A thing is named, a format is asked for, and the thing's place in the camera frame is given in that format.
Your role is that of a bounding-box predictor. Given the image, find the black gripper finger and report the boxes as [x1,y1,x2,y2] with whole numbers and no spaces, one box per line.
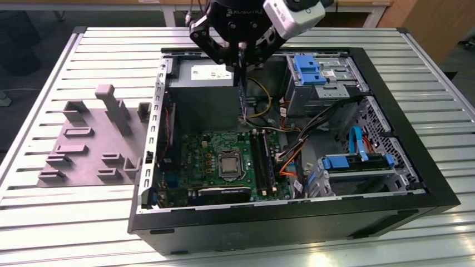
[188,16,240,72]
[244,26,287,70]

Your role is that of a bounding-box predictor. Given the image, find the dark RAM stick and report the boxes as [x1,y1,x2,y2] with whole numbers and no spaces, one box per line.
[259,129,277,194]
[235,41,248,126]

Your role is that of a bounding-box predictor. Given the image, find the black RAM slot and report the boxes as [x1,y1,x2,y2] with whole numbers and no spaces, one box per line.
[248,128,268,195]

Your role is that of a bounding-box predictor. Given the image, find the blue drive bay latch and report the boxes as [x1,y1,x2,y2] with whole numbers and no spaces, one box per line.
[292,55,328,86]

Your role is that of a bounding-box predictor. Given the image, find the grey power supply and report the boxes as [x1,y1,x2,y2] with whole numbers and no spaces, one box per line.
[164,58,241,133]

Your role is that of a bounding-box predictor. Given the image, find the grey metal drive cage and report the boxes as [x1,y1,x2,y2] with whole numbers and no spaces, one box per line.
[283,54,371,117]

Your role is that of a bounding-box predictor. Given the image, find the metal socket cover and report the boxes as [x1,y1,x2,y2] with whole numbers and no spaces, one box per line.
[216,150,245,181]

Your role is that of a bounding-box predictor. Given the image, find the green motherboard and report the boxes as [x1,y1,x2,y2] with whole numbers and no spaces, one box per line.
[159,129,293,208]

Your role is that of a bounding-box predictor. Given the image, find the silver CPU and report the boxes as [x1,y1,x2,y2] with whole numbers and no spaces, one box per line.
[219,157,241,175]

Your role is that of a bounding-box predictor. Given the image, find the grey parts rack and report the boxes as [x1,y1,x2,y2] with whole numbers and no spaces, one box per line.
[36,84,153,191]

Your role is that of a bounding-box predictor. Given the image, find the hard disk in blue carrier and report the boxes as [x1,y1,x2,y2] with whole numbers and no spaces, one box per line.
[319,154,395,171]

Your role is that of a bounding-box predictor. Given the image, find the wooden cabinet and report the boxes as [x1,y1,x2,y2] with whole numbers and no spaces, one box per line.
[377,0,475,65]

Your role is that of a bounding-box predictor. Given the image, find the CPU socket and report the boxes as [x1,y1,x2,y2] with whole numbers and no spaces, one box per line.
[215,149,247,182]

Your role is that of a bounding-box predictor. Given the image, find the metal disk bay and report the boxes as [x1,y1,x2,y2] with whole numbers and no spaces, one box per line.
[317,151,425,197]

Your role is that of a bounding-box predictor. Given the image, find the black graphics card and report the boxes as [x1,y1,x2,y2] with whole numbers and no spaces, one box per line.
[187,186,253,207]

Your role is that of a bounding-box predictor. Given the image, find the black PC case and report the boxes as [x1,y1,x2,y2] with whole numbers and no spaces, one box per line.
[127,46,463,256]

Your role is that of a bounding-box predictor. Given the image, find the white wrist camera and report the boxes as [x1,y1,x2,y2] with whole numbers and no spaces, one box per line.
[261,0,327,40]

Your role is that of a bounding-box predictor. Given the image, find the yellow black power wire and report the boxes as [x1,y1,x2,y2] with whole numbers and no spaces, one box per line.
[245,77,273,121]

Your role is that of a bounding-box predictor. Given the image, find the black grey wire bundle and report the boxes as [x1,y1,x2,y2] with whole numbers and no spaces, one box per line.
[273,94,363,164]

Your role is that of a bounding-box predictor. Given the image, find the multicolour power wires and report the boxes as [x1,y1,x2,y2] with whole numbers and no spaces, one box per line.
[255,123,304,134]

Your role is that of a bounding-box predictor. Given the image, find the blue SATA wire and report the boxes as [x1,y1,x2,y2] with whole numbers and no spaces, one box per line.
[348,125,371,162]

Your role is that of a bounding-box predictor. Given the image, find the orange SATA wire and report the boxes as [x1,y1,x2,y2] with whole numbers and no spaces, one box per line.
[361,132,375,154]

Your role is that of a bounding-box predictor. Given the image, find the orange yellow red power wires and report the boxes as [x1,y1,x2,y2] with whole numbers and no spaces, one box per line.
[277,155,304,179]

